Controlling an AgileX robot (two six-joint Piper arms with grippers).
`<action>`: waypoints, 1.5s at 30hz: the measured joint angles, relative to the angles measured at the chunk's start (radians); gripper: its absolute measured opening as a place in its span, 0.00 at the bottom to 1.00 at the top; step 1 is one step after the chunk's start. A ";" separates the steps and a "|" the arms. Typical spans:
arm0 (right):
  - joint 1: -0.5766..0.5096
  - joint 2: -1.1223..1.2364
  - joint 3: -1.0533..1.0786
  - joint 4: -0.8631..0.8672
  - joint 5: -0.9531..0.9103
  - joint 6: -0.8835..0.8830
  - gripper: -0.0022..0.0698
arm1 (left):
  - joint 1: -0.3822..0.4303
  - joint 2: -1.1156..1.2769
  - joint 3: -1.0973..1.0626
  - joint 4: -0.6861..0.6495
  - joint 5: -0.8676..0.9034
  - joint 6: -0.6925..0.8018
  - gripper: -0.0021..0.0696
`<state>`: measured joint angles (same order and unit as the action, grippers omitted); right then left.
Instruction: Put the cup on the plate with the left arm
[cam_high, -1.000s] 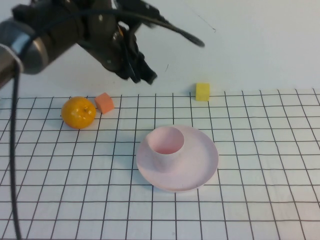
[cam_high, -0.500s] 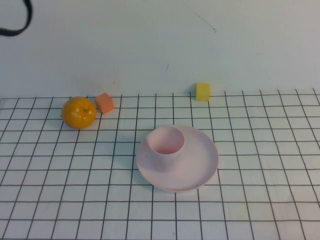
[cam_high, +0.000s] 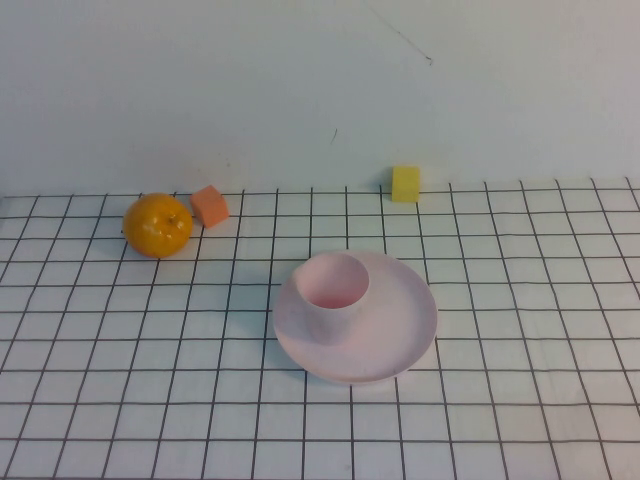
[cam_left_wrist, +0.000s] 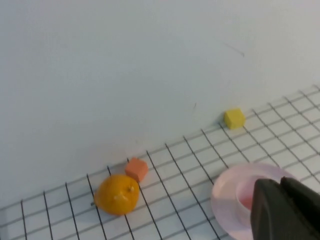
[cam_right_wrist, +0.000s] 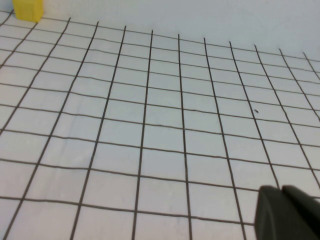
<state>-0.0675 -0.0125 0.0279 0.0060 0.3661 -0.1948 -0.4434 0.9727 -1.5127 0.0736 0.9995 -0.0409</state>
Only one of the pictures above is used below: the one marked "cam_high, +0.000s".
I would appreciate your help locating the orange fruit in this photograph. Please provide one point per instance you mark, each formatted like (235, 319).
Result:
(158, 225)

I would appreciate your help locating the pink plate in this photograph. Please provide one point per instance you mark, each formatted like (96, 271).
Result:
(395, 325)

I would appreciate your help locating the orange foam block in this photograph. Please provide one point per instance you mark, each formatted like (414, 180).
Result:
(210, 207)

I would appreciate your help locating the white grid-lined table mat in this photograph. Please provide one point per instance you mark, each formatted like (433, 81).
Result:
(100, 350)

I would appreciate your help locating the pink cup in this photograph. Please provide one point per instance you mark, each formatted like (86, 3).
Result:
(332, 290)

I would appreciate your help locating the yellow foam block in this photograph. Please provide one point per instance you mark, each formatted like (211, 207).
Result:
(405, 184)

